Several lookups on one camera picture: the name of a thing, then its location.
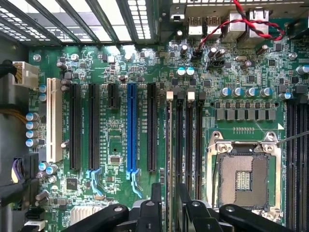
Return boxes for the black RAM slot white latch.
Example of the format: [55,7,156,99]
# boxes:
[165,90,175,232]
[186,91,196,201]
[295,96,304,232]

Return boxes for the silver CPU socket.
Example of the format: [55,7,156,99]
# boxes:
[206,130,283,222]

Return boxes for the silver finned heat sink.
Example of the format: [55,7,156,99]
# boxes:
[70,205,103,225]

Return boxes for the blue expansion slot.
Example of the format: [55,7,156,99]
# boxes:
[127,83,138,172]

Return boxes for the short black expansion slot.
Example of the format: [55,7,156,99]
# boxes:
[108,84,119,109]

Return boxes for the thin steel locking lever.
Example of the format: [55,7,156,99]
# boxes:
[276,131,309,146]

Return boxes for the white expansion slot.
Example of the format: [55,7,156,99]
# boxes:
[46,77,63,163]

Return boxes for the green motherboard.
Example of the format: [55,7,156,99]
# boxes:
[28,14,309,232]

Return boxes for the white power connector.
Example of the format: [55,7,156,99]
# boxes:
[12,61,40,92]

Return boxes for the silver stacked port block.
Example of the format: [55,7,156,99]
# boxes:
[248,8,270,39]
[221,11,247,42]

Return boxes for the silver USB port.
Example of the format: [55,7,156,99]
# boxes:
[206,15,222,36]
[187,15,203,36]

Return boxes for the grey metal PC case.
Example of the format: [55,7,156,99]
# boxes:
[0,0,309,232]

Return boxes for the white cable plug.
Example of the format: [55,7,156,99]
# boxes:
[23,219,43,232]

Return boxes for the black connector purple wires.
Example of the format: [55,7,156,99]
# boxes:
[0,153,39,206]

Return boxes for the yellow wire bundle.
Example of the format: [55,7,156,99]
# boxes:
[3,108,27,124]

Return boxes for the red black twisted wire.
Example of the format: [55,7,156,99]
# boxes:
[195,0,286,53]

